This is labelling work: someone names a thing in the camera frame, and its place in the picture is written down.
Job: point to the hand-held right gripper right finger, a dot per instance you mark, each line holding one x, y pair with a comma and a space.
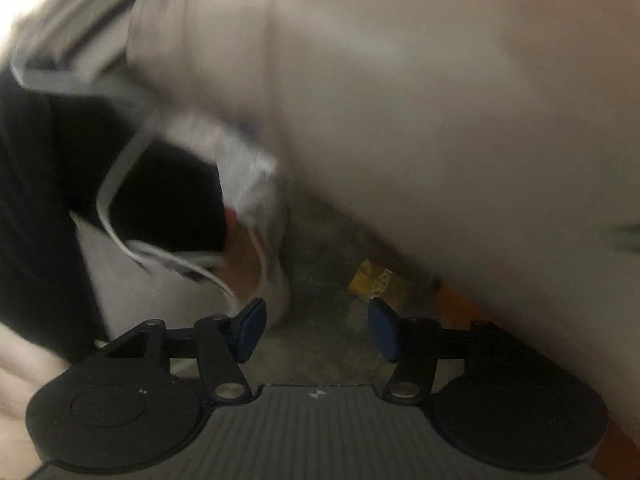
382, 332

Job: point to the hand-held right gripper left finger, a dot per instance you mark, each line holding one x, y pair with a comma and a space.
250, 332

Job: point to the yellow packet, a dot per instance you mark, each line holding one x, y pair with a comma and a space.
376, 282

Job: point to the white crumpled bag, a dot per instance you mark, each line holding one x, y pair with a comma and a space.
240, 160

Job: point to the dark cloth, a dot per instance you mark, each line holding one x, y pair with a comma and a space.
50, 185

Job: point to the white printed cloth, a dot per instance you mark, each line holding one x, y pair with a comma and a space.
75, 10

